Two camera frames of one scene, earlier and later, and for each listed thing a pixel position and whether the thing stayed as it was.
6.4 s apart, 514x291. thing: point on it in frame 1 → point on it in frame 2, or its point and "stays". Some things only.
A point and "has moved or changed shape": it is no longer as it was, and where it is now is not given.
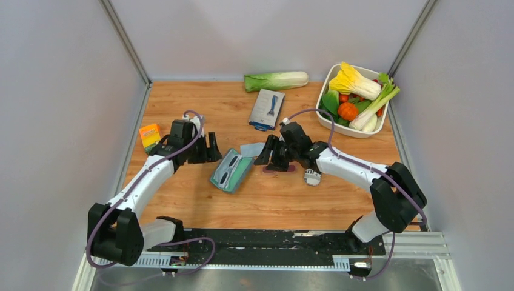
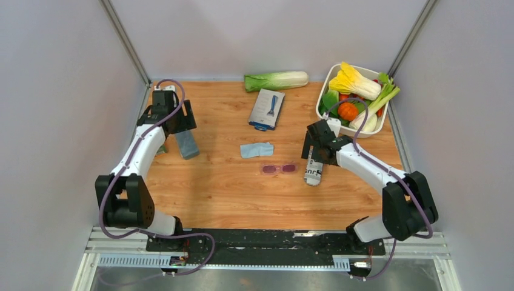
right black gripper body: (293, 153) → (317, 157)
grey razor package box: (267, 110) stays
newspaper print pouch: (311, 177) stays
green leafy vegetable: (330, 102) stays
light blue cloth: (251, 150) stays
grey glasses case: (231, 171) has moved or changed shape
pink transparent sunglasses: (291, 168) stays
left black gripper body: (191, 154) → (182, 122)
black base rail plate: (355, 254) stays
